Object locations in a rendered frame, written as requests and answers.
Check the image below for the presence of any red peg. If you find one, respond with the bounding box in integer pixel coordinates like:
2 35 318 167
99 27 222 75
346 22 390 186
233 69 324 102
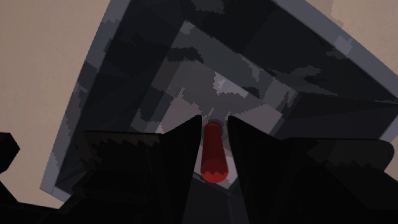
201 121 229 183

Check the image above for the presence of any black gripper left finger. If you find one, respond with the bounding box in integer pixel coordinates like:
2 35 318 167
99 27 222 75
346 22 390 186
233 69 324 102
74 115 202 224

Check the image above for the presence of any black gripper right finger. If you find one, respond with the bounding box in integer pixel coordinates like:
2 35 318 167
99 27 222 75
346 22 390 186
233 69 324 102
227 116 395 224

